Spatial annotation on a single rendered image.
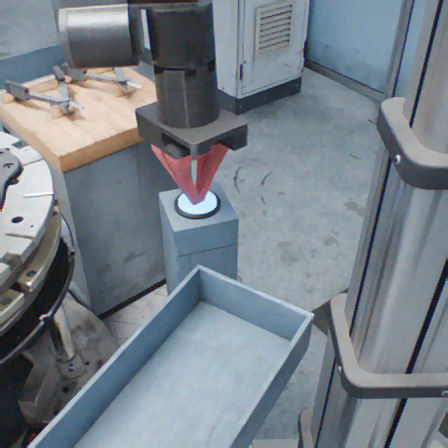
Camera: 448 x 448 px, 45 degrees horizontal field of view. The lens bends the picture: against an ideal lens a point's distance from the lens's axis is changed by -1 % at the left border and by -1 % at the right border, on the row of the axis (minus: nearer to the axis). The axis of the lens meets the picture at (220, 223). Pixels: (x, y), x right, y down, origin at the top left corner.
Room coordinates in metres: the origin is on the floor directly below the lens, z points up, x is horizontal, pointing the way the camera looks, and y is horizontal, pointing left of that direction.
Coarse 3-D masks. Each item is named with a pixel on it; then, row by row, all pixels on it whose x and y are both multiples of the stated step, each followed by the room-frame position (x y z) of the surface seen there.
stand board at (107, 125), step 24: (0, 96) 0.66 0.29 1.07; (72, 96) 0.66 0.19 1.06; (96, 96) 0.66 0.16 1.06; (144, 96) 0.66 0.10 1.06; (24, 120) 0.59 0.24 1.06; (48, 120) 0.59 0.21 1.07; (72, 120) 0.59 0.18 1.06; (96, 120) 0.59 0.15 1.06; (120, 120) 0.59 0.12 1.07; (48, 144) 0.54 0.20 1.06; (72, 144) 0.54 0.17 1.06; (96, 144) 0.54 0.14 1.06; (120, 144) 0.56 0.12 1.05; (72, 168) 0.52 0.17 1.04
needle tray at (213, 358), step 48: (192, 288) 0.33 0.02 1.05; (240, 288) 0.31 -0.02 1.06; (144, 336) 0.27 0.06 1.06; (192, 336) 0.29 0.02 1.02; (240, 336) 0.30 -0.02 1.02; (288, 336) 0.29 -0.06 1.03; (96, 384) 0.22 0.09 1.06; (144, 384) 0.25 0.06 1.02; (192, 384) 0.25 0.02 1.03; (240, 384) 0.25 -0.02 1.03; (48, 432) 0.18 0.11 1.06; (96, 432) 0.21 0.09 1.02; (144, 432) 0.21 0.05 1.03; (192, 432) 0.21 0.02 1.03; (240, 432) 0.19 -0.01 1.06
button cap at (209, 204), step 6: (180, 198) 0.47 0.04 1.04; (186, 198) 0.47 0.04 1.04; (210, 198) 0.47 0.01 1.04; (180, 204) 0.46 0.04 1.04; (186, 204) 0.46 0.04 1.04; (198, 204) 0.46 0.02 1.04; (204, 204) 0.46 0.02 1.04; (210, 204) 0.46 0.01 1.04; (186, 210) 0.45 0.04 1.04; (192, 210) 0.45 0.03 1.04; (198, 210) 0.45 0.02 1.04; (204, 210) 0.45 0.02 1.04; (210, 210) 0.45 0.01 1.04
